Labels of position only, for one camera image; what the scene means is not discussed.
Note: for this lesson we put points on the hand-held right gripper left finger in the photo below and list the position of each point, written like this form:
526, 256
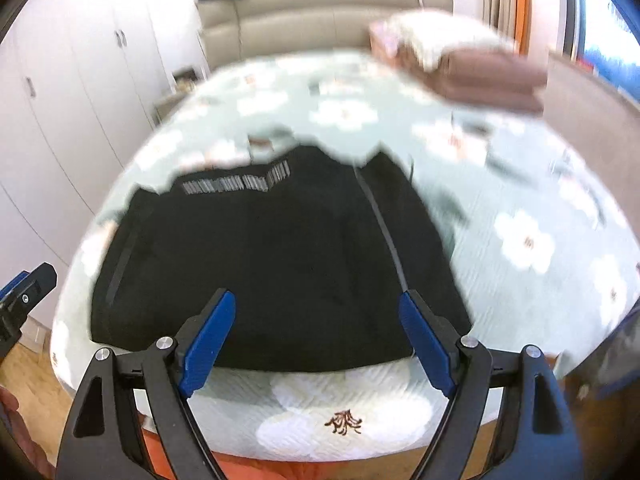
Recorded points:
210, 340

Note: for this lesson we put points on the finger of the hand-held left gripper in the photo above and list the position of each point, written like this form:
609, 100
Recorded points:
32, 287

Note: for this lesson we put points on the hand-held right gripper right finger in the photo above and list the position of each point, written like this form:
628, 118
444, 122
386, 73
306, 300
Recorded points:
425, 340

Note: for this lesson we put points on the black hooded jacket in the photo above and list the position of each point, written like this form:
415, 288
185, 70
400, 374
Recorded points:
275, 270

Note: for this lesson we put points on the person's left hand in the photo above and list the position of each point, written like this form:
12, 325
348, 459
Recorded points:
20, 440

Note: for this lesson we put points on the floral light green bedspread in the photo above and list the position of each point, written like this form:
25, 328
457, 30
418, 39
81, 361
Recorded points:
525, 200

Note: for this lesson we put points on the grey garment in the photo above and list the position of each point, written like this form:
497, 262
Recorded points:
607, 355

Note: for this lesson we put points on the white wardrobe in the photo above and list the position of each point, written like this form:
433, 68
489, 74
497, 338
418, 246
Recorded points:
75, 85

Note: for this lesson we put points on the white bedside table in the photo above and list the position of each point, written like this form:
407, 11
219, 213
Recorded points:
180, 90

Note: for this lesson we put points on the folded pink blanket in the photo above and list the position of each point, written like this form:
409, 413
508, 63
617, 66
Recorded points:
490, 80

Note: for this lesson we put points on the beige desk board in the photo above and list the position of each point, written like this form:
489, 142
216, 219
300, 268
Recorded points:
590, 105

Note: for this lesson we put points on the white fluffy cloth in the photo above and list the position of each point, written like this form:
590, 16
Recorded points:
440, 35

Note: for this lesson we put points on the beige padded headboard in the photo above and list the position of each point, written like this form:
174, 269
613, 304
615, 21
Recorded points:
325, 20

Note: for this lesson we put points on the beige and orange curtain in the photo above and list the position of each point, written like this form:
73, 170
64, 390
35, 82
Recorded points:
505, 5

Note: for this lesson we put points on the dark window frame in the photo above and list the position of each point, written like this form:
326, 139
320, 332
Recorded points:
575, 10

